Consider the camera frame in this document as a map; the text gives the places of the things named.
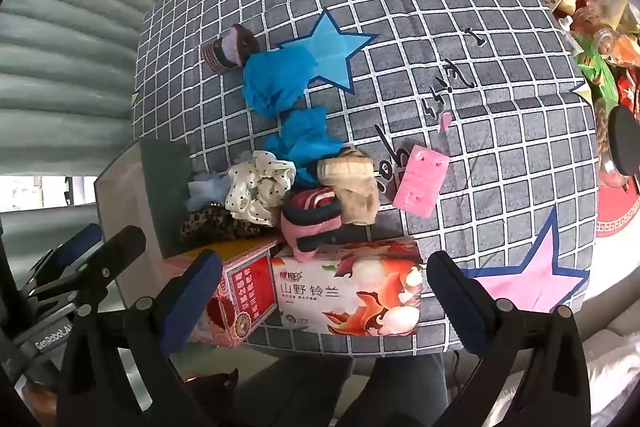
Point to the window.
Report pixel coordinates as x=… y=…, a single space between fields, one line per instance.
x=40 y=192

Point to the red patterned mat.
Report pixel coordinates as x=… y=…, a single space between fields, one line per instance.
x=617 y=212

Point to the beige sock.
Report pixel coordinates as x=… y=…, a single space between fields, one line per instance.
x=350 y=187

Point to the purple brown sock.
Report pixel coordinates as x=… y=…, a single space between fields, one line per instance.
x=225 y=52

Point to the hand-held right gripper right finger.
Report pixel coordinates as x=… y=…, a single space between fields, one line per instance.
x=460 y=307

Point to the small pink piece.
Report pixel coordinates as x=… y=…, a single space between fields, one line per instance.
x=445 y=122

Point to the black round disc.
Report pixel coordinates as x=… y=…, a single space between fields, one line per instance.
x=625 y=137

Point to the grey checked star blanket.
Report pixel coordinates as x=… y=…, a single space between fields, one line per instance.
x=450 y=57

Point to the white mattress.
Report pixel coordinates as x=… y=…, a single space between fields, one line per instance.
x=610 y=357

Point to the blue cloth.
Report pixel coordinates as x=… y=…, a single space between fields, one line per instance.
x=272 y=77
x=305 y=137

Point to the grey-green storage box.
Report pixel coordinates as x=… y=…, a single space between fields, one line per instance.
x=135 y=207

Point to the grey-green pleated curtain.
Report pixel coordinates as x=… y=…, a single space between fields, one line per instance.
x=60 y=82

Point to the light blue fluffy scrunchie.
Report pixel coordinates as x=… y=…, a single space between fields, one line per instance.
x=205 y=192

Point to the white polka dot scrunchie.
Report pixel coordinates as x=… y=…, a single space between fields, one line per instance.
x=260 y=187

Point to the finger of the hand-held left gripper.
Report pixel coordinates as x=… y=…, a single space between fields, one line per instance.
x=80 y=241
x=122 y=244

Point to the dark camouflage garment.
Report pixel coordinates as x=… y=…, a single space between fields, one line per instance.
x=210 y=222

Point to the shelf with small items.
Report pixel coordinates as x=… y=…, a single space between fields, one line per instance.
x=610 y=57

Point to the red pink striped sock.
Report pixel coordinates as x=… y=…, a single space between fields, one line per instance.
x=310 y=217

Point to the pink cloth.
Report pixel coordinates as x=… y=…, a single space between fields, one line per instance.
x=420 y=182

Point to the red cardboard box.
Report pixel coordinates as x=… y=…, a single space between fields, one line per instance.
x=240 y=287

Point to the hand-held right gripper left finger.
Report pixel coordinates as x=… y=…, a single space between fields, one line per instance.
x=192 y=302

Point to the white floral tissue box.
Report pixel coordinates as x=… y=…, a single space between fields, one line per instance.
x=345 y=292

